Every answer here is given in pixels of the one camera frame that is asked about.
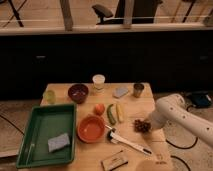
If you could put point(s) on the dark grape bunch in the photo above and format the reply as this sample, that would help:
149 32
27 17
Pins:
141 126

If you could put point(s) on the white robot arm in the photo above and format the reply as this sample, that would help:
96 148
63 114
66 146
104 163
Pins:
172 107

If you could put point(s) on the dark maroon bowl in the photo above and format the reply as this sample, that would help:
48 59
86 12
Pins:
78 93

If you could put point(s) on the red orange bowl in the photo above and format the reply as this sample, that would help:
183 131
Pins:
91 129

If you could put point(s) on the white lidded cup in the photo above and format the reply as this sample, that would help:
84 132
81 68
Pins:
98 82

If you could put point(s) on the orange tomato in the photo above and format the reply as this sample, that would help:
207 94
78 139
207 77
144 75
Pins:
99 109

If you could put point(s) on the yellow corn cob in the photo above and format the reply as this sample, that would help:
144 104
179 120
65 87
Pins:
119 113

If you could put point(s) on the metal cup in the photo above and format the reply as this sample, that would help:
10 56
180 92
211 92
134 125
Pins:
138 89

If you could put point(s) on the green cucumber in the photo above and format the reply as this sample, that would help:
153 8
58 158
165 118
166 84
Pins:
110 115

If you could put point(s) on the green translucent cup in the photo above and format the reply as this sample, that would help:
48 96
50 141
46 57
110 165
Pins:
49 96

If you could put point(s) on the grey blue sponge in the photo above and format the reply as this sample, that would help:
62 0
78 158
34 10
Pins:
58 142

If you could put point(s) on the green plastic tray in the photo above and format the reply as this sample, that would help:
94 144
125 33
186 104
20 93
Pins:
46 122

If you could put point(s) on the small wooden block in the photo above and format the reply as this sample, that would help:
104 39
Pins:
114 161

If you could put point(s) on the black office chair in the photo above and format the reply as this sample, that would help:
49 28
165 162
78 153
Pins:
144 12

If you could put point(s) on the blue black floor device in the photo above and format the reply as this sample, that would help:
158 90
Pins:
200 100

